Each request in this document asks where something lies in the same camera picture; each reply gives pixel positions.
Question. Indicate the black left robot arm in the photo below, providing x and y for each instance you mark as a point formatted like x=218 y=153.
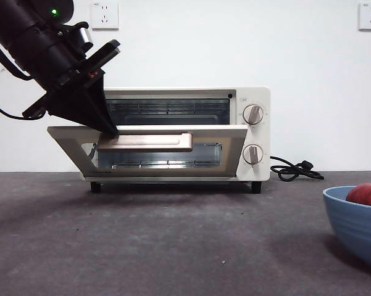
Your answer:
x=24 y=27

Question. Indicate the blue bowl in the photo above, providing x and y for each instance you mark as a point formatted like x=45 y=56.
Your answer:
x=358 y=228

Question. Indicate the beige oven knob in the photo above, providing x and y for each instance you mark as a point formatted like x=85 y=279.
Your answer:
x=253 y=114
x=252 y=154

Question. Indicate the white glass oven door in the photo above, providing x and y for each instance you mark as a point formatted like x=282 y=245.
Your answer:
x=142 y=142

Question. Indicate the white toaster oven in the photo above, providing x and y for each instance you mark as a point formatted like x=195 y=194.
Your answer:
x=253 y=92

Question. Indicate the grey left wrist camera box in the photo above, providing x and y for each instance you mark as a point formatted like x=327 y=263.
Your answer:
x=84 y=34

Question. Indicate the red apple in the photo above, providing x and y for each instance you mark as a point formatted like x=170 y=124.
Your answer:
x=367 y=194

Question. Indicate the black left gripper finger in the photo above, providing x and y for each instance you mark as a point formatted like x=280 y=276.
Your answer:
x=74 y=108
x=100 y=101

